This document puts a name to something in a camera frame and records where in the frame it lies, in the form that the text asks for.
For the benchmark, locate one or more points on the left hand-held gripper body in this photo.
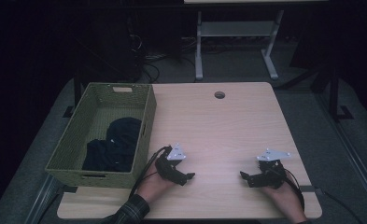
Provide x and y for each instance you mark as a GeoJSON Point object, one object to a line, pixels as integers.
{"type": "Point", "coordinates": [167, 166]}

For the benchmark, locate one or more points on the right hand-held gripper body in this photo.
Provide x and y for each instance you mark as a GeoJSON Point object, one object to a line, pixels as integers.
{"type": "Point", "coordinates": [273, 175]}

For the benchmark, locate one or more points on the black printed garment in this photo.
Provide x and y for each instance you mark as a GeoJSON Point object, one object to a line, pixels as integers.
{"type": "Point", "coordinates": [115, 149]}

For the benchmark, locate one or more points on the green woven basket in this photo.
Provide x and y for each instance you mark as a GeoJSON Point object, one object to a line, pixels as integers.
{"type": "Point", "coordinates": [67, 152]}

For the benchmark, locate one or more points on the person's right hand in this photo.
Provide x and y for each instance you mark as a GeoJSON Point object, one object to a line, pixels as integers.
{"type": "Point", "coordinates": [285, 196]}

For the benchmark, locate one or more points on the person's left hand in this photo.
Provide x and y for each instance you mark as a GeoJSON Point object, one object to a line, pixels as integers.
{"type": "Point", "coordinates": [153, 188]}

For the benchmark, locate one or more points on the white-legged desk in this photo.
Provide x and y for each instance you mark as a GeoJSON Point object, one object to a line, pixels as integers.
{"type": "Point", "coordinates": [237, 29]}

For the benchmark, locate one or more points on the grey floor rail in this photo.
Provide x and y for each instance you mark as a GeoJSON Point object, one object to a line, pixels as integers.
{"type": "Point", "coordinates": [41, 199]}
{"type": "Point", "coordinates": [355, 161]}

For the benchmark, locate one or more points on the black metal stand post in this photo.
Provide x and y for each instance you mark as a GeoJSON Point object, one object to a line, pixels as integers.
{"type": "Point", "coordinates": [77, 90]}
{"type": "Point", "coordinates": [333, 93]}

